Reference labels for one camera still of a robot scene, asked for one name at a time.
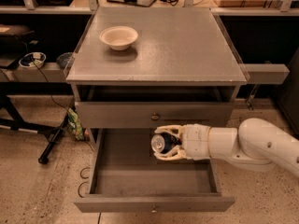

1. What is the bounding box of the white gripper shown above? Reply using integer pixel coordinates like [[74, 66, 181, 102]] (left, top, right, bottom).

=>
[[154, 124, 210, 161]]

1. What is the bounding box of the blue pepsi can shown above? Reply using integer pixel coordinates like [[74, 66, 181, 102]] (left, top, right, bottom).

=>
[[151, 133, 181, 154]]

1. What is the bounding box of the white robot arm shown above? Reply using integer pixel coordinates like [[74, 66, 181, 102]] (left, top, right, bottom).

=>
[[151, 119, 299, 176]]

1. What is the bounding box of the open grey middle drawer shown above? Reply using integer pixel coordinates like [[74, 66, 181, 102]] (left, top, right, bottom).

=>
[[75, 129, 235, 213]]

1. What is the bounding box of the closed grey top drawer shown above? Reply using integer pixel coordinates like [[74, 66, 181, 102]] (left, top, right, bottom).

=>
[[76, 102, 233, 129]]

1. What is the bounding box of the grey drawer cabinet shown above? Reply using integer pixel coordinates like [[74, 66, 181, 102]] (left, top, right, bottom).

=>
[[64, 6, 250, 142]]

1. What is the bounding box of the green chip bag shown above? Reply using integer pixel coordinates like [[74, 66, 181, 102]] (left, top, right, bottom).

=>
[[67, 108, 85, 141]]

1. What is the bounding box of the white paper bowl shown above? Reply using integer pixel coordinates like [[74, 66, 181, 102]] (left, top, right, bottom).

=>
[[99, 26, 138, 51]]

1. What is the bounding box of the dark round bowl on shelf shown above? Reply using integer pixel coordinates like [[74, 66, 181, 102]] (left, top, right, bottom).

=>
[[56, 52, 73, 68]]

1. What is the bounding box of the blue white bowl on shelf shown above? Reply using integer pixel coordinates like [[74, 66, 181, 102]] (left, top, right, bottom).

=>
[[19, 52, 46, 69]]

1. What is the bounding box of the grey metal shelf rack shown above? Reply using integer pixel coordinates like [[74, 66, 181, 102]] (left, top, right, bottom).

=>
[[0, 0, 299, 86]]

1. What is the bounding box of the black bag on shelf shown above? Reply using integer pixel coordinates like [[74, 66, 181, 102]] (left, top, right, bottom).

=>
[[0, 24, 36, 53]]

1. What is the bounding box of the black cable on floor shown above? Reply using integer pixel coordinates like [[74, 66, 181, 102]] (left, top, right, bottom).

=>
[[29, 54, 94, 198]]

